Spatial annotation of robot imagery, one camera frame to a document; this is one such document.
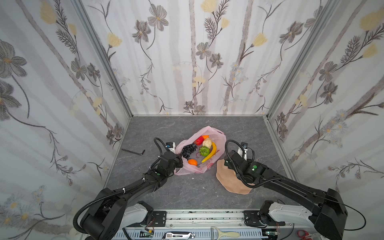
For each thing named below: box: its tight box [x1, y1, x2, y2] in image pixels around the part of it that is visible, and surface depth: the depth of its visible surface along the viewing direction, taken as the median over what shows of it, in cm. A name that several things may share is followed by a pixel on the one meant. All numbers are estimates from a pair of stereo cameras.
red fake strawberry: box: [194, 135, 205, 146], surface depth 101 cm
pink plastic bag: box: [174, 126, 227, 176], surface depth 90 cm
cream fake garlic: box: [202, 137, 212, 149], surface depth 100 cm
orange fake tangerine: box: [187, 159, 198, 166], surface depth 89 cm
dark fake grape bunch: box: [181, 143, 197, 159], surface depth 97 cm
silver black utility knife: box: [162, 231, 196, 240], surface depth 70 cm
